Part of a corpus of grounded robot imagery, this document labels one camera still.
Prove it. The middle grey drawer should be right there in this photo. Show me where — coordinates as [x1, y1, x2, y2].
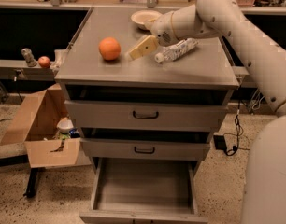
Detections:
[81, 138, 210, 161]

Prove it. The bottom grey open drawer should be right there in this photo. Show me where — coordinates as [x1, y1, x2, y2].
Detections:
[79, 158, 208, 224]

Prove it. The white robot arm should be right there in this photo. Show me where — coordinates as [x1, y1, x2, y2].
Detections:
[127, 0, 286, 224]

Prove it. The black table leg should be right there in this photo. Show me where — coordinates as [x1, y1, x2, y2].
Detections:
[23, 168, 46, 199]

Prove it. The black power cable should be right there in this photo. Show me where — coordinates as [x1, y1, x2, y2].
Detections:
[222, 100, 251, 157]

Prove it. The small red apple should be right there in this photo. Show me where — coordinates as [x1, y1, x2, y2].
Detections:
[38, 56, 51, 68]

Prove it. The clear plastic water bottle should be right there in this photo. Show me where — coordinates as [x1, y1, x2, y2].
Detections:
[154, 38, 198, 63]

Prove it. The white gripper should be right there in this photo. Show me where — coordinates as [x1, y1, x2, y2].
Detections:
[127, 12, 176, 61]

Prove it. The brown cardboard box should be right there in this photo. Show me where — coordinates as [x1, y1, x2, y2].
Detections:
[1, 84, 91, 168]

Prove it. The small grey figurine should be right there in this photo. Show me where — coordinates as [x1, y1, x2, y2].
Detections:
[21, 48, 37, 67]

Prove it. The grey metal drawer cabinet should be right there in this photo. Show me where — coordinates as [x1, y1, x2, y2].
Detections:
[54, 7, 240, 224]

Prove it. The white ceramic bowl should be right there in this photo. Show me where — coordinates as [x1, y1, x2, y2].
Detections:
[131, 10, 161, 30]

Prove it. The orange fruit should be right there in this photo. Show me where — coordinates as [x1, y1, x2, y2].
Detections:
[98, 37, 121, 61]

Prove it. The white bowl in box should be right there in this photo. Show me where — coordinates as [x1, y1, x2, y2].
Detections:
[57, 119, 74, 133]

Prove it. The black power adapter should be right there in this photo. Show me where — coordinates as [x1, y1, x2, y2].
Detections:
[213, 135, 227, 151]

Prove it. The top grey drawer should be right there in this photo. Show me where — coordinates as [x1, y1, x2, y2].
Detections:
[65, 101, 227, 132]

